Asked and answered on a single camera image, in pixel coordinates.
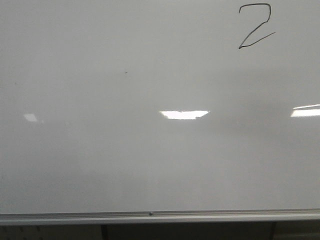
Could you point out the white whiteboard with aluminium frame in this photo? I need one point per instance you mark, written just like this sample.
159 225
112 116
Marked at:
159 111

